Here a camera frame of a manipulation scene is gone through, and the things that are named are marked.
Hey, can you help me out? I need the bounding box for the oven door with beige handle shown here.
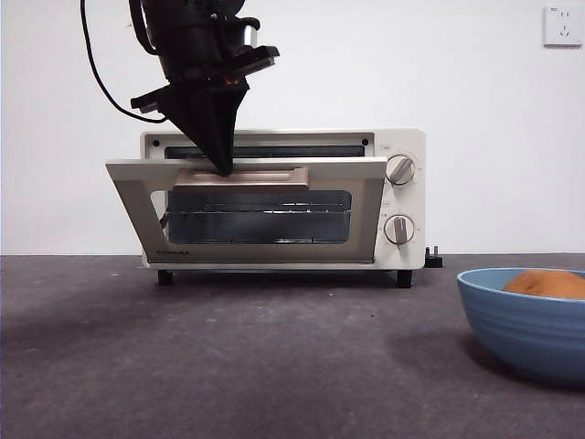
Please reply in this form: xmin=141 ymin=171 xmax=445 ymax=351
xmin=104 ymin=156 xmax=388 ymax=266

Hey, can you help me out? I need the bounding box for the blue ribbed bowl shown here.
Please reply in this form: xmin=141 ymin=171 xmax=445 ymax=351
xmin=456 ymin=267 xmax=585 ymax=386

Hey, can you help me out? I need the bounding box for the white Toshiba toaster oven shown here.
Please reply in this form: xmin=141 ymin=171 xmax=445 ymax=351
xmin=139 ymin=127 xmax=427 ymax=288

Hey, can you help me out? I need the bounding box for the beige temperature knob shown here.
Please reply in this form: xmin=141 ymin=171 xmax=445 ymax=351
xmin=386 ymin=154 xmax=418 ymax=187

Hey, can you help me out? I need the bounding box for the beige timer knob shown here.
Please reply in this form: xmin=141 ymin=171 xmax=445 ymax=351
xmin=382 ymin=213 xmax=416 ymax=246

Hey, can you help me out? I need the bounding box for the metal wire oven rack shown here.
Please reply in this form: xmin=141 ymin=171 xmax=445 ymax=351
xmin=165 ymin=199 xmax=352 ymax=217

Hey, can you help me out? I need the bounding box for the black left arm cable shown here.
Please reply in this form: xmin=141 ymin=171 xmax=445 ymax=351
xmin=80 ymin=0 xmax=168 ymax=124

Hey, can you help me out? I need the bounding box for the white wall socket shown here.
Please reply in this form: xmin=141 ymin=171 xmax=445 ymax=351
xmin=542 ymin=4 xmax=584 ymax=49

